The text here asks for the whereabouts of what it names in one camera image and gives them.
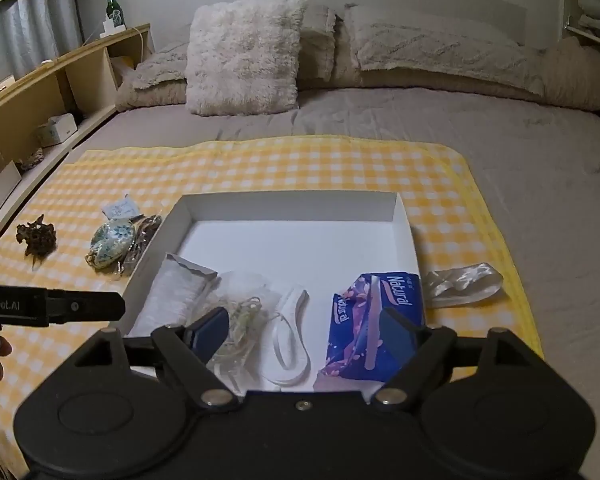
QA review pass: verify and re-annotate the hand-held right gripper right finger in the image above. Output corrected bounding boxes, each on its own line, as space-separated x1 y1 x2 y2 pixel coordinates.
371 307 543 408

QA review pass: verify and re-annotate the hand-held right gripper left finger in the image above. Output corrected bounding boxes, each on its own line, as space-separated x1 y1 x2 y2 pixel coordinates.
74 306 241 409

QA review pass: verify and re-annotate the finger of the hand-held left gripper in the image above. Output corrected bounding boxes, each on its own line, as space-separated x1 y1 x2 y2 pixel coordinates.
47 289 127 325

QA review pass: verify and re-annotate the blue tissue pack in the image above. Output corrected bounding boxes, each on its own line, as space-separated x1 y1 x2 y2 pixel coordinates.
314 272 426 392

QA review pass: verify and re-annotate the brown scrunchie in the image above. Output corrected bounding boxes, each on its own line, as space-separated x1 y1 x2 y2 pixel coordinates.
14 147 49 172
16 214 59 271

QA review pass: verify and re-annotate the small pale blue packet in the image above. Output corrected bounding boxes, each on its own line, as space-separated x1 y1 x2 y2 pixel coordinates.
102 196 137 221

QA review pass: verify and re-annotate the white cardboard box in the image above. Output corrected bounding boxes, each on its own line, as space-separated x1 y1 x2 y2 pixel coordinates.
122 191 422 394

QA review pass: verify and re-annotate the pale yellow soft item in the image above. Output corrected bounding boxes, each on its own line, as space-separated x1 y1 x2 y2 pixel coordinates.
111 55 142 82

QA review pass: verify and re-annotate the clear bag of rubber bands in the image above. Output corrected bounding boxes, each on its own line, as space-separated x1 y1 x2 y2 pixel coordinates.
200 270 282 391

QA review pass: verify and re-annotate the white foil packet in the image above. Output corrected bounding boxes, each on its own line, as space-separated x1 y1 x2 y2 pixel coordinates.
129 252 219 339

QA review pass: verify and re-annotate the white satin ribbon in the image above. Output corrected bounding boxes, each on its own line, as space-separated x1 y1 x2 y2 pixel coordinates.
423 262 505 309

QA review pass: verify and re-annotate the white elastic band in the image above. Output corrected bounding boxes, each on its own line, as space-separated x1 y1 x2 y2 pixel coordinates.
259 285 312 389

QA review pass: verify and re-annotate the white flat panel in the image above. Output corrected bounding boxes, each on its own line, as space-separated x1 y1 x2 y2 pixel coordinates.
0 160 24 212

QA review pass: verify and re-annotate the brown scrunchie on shelf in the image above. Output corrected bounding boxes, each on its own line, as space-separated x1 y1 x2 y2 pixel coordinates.
14 147 49 172

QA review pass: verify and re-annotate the yellow checkered blanket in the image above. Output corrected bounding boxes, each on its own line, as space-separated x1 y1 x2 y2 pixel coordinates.
0 134 546 480

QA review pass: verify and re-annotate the white tissue box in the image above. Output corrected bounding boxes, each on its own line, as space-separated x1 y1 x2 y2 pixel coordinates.
36 112 79 149

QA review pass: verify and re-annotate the grey bed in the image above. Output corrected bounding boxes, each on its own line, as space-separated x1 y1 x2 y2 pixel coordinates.
62 85 600 480

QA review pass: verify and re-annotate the wooden bedside shelf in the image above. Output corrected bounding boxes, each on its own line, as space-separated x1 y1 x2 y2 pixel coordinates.
0 22 156 261

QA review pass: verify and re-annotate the beige textured pillow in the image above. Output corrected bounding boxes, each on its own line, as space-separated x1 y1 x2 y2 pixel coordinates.
342 4 552 99
130 4 339 94

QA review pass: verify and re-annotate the grey curtain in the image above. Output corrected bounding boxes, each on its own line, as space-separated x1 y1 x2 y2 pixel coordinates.
0 0 84 92

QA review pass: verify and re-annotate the white fluffy pillow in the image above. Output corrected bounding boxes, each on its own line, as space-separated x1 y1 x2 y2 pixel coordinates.
185 0 309 116

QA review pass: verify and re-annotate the green glass bottle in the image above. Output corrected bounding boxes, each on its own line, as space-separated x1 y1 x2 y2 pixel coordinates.
104 0 126 28

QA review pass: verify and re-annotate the beige folded comforter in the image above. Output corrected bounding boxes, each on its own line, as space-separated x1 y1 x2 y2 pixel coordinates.
115 35 600 112

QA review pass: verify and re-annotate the white corner shelf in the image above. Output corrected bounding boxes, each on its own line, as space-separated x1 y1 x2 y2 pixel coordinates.
562 0 600 111

